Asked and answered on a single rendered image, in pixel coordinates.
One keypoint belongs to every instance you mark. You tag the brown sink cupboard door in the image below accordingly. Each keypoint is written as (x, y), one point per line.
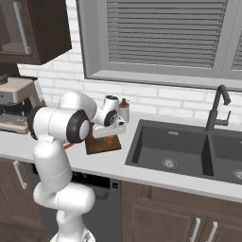
(157, 220)
(230, 228)

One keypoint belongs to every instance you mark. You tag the black tap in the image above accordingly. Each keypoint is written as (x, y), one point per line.
(215, 110)

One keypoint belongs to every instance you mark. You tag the dark grey double sink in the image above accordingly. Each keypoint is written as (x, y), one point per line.
(170, 151)

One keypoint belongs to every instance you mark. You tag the brown base cupboard door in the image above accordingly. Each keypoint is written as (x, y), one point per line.
(12, 201)

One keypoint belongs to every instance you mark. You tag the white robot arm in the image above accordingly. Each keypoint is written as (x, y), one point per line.
(53, 164)

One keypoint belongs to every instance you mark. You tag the brown wooden cutting board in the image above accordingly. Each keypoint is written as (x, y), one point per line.
(99, 145)

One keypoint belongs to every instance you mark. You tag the grey window with blinds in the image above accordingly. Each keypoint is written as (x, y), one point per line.
(164, 38)

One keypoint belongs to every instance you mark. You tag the beige coffee machine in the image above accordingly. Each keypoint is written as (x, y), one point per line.
(15, 100)

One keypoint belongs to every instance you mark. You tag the small orange object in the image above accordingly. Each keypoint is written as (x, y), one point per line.
(110, 140)

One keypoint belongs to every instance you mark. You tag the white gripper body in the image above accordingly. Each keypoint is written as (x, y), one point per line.
(107, 129)

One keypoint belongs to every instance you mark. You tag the grey dishwasher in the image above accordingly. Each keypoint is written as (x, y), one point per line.
(107, 214)

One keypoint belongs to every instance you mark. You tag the dark brown wall cupboard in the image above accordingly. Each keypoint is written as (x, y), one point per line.
(47, 28)

